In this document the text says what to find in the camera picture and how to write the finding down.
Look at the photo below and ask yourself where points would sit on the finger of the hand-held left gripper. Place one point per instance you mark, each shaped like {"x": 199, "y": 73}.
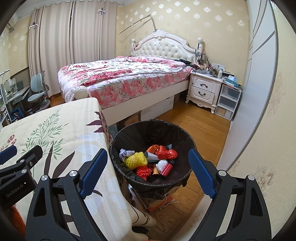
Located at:
{"x": 7, "y": 153}
{"x": 32, "y": 155}

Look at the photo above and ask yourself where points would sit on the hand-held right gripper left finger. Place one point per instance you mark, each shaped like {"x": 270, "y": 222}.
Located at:
{"x": 93, "y": 172}

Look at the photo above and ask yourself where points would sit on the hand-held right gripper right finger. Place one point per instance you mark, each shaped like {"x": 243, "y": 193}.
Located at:
{"x": 201, "y": 173}

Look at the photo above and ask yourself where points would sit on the red bottle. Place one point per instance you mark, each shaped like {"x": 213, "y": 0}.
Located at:
{"x": 167, "y": 171}

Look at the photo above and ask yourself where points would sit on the light purple cloth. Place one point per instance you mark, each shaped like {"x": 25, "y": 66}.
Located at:
{"x": 126, "y": 153}

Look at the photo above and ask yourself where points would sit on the red plastic bag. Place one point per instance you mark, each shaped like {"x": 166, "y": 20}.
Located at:
{"x": 167, "y": 153}

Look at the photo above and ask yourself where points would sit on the white plastic bag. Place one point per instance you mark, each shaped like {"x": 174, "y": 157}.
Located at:
{"x": 161, "y": 165}

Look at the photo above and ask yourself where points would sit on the yellow foam fruit net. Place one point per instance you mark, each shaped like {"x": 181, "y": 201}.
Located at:
{"x": 136, "y": 160}

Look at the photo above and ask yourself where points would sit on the small yellow bottle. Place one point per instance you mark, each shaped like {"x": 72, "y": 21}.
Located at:
{"x": 155, "y": 172}

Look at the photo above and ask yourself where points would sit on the red foam fruit net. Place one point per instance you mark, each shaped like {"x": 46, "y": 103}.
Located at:
{"x": 143, "y": 172}

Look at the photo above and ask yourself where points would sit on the white tube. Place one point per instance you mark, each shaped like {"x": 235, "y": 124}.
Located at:
{"x": 151, "y": 157}

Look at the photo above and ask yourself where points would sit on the orange plastic wrapper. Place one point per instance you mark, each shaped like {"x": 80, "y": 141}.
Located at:
{"x": 153, "y": 147}

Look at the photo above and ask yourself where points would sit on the black trash bin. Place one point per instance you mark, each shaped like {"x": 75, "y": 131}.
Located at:
{"x": 150, "y": 132}

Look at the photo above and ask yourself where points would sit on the orange cloth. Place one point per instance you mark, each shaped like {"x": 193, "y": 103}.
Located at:
{"x": 17, "y": 217}

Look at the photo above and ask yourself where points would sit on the cardboard box with orange print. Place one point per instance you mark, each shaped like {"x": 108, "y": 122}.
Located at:
{"x": 157, "y": 201}

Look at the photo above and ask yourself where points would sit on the blue-grey desk chair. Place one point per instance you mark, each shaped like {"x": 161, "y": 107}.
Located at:
{"x": 37, "y": 96}

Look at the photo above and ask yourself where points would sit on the grey study desk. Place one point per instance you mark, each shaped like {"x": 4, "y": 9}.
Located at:
{"x": 19, "y": 91}

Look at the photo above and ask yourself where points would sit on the brown cardboard box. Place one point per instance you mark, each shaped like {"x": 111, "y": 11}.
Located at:
{"x": 134, "y": 118}

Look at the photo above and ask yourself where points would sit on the plastic drawer unit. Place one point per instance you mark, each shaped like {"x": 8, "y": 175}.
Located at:
{"x": 227, "y": 102}

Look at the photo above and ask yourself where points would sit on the white storage box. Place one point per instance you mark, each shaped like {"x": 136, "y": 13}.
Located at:
{"x": 157, "y": 107}

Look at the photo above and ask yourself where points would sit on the white nightstand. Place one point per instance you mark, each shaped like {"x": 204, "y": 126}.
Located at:
{"x": 203, "y": 89}

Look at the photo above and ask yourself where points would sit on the white wardrobe door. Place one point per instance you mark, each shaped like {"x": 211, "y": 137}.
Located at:
{"x": 254, "y": 92}

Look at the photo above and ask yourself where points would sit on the teal tissue box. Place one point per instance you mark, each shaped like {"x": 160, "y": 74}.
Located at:
{"x": 231, "y": 80}

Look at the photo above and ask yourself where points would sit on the pink floral quilt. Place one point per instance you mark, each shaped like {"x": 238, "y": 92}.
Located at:
{"x": 120, "y": 74}

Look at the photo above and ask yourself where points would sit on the cluster of toiletry bottles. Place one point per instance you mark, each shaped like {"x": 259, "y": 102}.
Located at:
{"x": 210, "y": 68}

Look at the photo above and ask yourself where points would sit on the beige curtain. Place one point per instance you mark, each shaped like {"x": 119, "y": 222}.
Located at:
{"x": 92, "y": 32}
{"x": 53, "y": 46}

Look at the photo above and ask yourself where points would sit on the dark clothing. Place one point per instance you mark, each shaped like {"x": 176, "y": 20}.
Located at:
{"x": 183, "y": 61}

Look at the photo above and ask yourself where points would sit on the white air conditioner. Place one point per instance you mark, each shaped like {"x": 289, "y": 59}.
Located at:
{"x": 12, "y": 22}

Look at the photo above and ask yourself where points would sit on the white bed with tufted headboard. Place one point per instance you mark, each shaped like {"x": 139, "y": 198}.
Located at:
{"x": 161, "y": 48}

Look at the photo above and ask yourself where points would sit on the thin rod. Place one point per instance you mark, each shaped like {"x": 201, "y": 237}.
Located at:
{"x": 136, "y": 23}

